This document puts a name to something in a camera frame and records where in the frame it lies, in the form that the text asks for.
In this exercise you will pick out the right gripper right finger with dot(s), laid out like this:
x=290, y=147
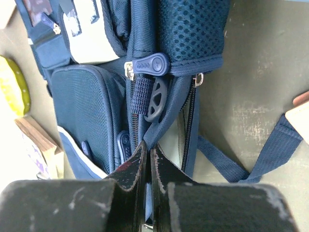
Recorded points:
x=181, y=204

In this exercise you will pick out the green polka dot plate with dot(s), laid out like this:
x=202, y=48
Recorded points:
x=14, y=87

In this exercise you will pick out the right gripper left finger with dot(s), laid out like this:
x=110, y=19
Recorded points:
x=112, y=204

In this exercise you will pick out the navy blue student backpack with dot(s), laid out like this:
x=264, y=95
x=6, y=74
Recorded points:
x=121, y=72

